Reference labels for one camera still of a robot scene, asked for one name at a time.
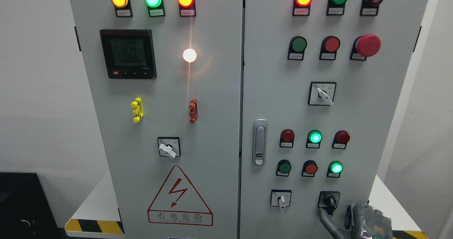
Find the dark red indicator light left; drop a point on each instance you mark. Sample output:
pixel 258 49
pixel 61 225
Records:
pixel 287 137

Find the red push button upper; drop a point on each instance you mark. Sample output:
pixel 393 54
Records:
pixel 329 48

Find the green lit indicator light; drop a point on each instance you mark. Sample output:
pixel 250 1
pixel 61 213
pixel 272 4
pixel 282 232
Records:
pixel 156 8
pixel 314 139

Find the white-handled selector switch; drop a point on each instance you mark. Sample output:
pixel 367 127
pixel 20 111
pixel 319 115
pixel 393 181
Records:
pixel 322 93
pixel 280 198

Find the white lit indicator light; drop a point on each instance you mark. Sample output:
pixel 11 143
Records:
pixel 189 55

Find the green lit push button lower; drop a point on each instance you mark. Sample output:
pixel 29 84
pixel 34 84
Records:
pixel 334 169

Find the red-rimmed lit indicator light left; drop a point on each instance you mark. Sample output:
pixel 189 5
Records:
pixel 187 8

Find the green push button upper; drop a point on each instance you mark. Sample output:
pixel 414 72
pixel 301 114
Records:
pixel 296 48

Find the red push button lower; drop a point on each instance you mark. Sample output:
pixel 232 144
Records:
pixel 309 168

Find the red mushroom emergency stop button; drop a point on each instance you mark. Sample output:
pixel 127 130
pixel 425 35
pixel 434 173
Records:
pixel 365 46

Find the yellow indicator light top left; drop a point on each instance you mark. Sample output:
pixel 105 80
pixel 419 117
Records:
pixel 122 8

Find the green indicator light top right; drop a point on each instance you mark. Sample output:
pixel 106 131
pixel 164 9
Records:
pixel 335 7

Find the white-handled selector switch lower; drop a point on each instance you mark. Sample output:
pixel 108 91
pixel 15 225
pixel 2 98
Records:
pixel 280 198

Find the black digital power meter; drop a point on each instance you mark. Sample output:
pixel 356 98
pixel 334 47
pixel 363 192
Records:
pixel 129 53

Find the grey cabinet door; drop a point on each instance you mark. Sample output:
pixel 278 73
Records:
pixel 276 89
pixel 209 147

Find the dark red indicator light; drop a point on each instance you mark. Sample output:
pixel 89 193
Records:
pixel 341 140
pixel 287 137

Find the red-rimmed lit indicator light right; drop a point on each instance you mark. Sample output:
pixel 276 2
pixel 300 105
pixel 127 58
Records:
pixel 301 7

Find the white platform with hazard stripes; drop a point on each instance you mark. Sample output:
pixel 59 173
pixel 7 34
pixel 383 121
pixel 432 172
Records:
pixel 98 215

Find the dark red indicator light right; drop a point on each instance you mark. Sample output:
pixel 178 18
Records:
pixel 341 140

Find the white-handled selector switch left door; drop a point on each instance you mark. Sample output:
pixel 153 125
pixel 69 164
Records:
pixel 169 146

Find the black knob selector switch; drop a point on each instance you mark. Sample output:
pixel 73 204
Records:
pixel 328 200

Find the green lit indicator light middle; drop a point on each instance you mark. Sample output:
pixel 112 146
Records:
pixel 314 139

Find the white-handled selector switch upper right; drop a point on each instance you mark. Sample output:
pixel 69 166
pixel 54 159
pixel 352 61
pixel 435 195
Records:
pixel 322 93

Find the red-rimmed lit indicator light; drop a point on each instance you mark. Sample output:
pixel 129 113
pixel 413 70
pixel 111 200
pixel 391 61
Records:
pixel 301 7
pixel 187 8

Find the red electrical hazard warning sticker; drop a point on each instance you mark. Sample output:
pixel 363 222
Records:
pixel 179 202

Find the black box lower left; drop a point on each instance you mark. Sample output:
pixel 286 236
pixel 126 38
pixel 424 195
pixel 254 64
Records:
pixel 24 211

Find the silver cabinet door handle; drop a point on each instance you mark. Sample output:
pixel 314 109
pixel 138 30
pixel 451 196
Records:
pixel 259 141

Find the red push button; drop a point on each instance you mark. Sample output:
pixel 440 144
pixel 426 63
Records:
pixel 309 168
pixel 329 48

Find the grey left cabinet door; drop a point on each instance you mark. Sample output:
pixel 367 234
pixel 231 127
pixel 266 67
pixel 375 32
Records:
pixel 209 147

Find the dark red buzzer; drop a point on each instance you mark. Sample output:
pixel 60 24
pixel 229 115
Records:
pixel 370 7

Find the grey right cabinet door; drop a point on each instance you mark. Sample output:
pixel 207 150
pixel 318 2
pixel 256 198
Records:
pixel 276 89

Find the green lit indicator light top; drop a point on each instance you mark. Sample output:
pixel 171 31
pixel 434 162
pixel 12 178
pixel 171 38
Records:
pixel 156 8

